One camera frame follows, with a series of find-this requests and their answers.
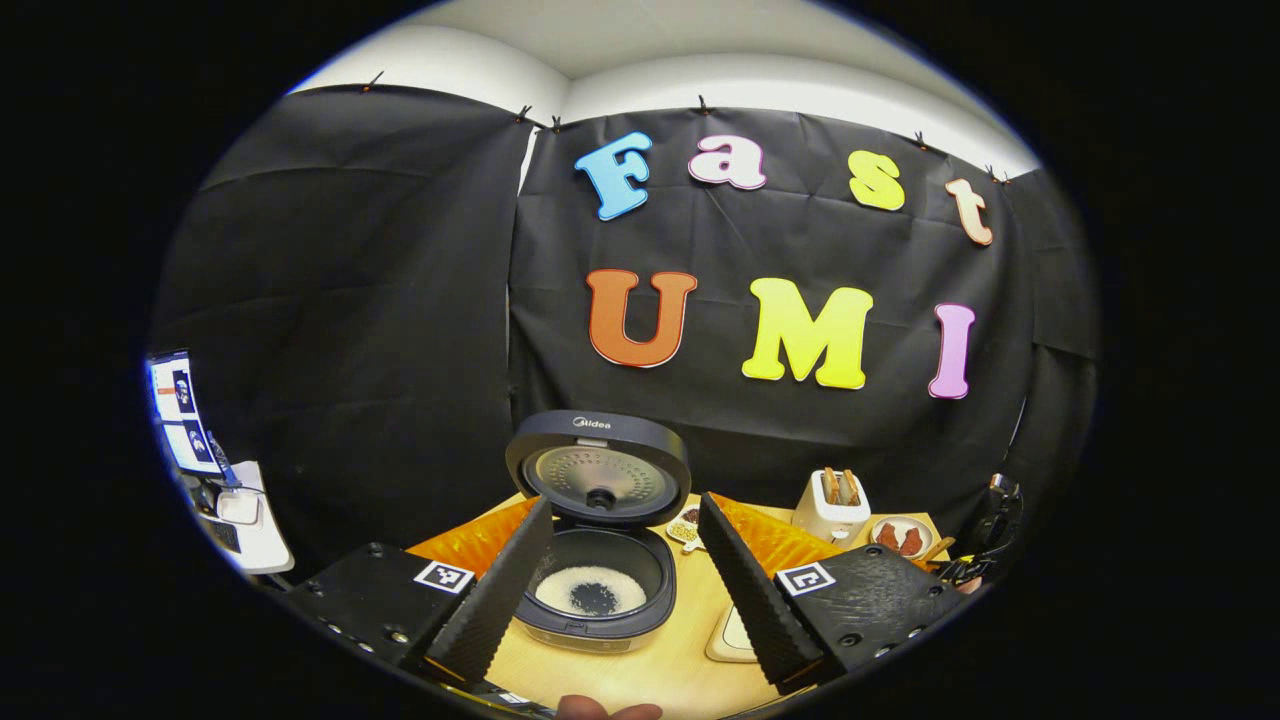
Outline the computer monitor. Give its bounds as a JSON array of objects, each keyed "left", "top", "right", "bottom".
[{"left": 148, "top": 350, "right": 223, "bottom": 476}]

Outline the cream rectangular tray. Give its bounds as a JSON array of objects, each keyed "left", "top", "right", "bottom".
[{"left": 705, "top": 605, "right": 758, "bottom": 664}]

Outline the black backdrop cloth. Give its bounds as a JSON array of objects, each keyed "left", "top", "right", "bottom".
[{"left": 148, "top": 85, "right": 1101, "bottom": 576}]

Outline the dark grey rice cooker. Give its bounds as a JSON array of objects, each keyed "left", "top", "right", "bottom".
[{"left": 505, "top": 410, "right": 691, "bottom": 653}]

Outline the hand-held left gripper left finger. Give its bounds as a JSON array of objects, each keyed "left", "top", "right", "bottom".
[{"left": 280, "top": 495, "right": 556, "bottom": 693}]

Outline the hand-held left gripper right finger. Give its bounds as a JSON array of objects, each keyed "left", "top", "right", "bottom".
[{"left": 697, "top": 493, "right": 969, "bottom": 696}]

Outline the white toaster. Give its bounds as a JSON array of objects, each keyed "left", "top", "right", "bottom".
[{"left": 792, "top": 468, "right": 871, "bottom": 544}]

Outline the white rice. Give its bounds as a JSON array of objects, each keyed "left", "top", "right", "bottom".
[{"left": 535, "top": 566, "right": 648, "bottom": 617}]

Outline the white divided dish of grains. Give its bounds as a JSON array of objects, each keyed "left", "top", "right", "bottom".
[{"left": 665, "top": 503, "right": 706, "bottom": 553}]

